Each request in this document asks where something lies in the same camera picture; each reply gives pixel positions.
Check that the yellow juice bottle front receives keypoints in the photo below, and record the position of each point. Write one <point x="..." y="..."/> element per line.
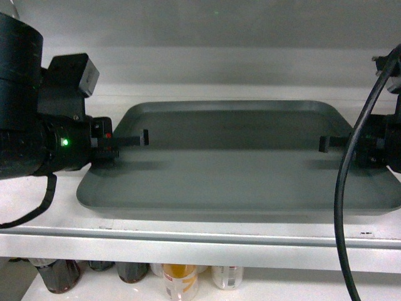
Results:
<point x="181" y="281"/>

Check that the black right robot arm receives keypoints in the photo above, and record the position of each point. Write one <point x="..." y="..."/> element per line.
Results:
<point x="388" y="72"/>

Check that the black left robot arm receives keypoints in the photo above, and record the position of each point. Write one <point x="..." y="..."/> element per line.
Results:
<point x="25" y="98"/>

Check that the grey rectangular serving tray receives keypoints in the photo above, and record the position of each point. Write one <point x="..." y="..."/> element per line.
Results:
<point x="221" y="156"/>

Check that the dark tea bottle middle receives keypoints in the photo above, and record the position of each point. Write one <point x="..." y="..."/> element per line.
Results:
<point x="132" y="272"/>

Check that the pale yellow juice bottle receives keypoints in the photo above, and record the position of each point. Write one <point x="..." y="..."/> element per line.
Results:
<point x="227" y="277"/>

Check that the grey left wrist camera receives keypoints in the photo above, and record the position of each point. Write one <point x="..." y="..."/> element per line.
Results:
<point x="74" y="71"/>

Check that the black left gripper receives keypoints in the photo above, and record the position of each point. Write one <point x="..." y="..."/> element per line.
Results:
<point x="72" y="144"/>

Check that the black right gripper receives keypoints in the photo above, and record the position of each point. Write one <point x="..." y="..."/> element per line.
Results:
<point x="378" y="145"/>

